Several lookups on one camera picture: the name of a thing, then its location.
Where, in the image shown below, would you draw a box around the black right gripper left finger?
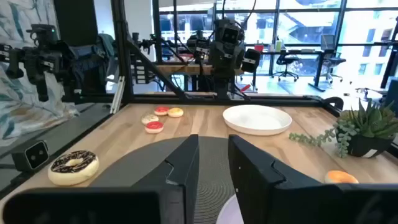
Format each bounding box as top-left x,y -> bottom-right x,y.
2,134 -> 200,224

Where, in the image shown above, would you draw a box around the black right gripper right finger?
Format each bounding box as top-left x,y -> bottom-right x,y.
228,134 -> 398,224

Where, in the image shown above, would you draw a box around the chocolate frosted donut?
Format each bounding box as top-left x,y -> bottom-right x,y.
47,150 -> 100,187

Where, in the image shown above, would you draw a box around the purple plate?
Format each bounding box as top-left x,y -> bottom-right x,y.
216,194 -> 244,224

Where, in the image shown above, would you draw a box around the round grey woven placemat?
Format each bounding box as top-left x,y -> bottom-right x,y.
89,136 -> 237,224

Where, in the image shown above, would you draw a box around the white bowl with red contents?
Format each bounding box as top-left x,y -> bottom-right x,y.
144,121 -> 165,134

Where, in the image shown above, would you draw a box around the white plate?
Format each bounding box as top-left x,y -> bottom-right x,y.
222,104 -> 293,136

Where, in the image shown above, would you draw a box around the yellow frosted donut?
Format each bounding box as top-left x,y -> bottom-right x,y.
167,107 -> 185,118

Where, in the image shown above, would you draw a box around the white sprinkled donut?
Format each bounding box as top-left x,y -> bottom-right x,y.
141,114 -> 160,126

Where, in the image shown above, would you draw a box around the orange frosted donut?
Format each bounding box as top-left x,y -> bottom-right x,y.
324,170 -> 359,185

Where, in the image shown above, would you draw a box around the white metal bars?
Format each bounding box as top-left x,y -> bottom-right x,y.
109,75 -> 126,114

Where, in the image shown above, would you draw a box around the wooden workbench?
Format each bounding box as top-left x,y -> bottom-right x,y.
155,63 -> 245,77

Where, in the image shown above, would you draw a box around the potted succulent plant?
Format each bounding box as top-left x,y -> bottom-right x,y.
289,98 -> 398,159

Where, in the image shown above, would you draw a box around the black office desk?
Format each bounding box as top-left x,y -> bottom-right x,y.
245,49 -> 330,93

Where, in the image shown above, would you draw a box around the black office chair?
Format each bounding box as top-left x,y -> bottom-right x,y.
322,51 -> 347,85
272,49 -> 300,82

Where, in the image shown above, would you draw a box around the blue jacket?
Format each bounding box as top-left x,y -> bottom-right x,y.
73,33 -> 116,94

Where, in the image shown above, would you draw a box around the small desk monitor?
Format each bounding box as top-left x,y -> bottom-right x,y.
320,34 -> 336,51

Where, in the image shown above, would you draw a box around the leaf-patterned curtain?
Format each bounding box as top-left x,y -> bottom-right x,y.
0,0 -> 80,147

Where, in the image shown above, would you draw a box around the black panel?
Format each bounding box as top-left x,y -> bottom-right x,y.
53,0 -> 99,47

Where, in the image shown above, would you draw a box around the black table-level camera box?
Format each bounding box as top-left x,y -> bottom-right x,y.
11,139 -> 50,172

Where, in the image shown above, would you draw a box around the black aluminium table frame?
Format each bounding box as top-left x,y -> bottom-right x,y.
62,0 -> 345,118

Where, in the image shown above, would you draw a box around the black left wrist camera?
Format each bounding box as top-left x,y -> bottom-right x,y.
221,26 -> 241,45

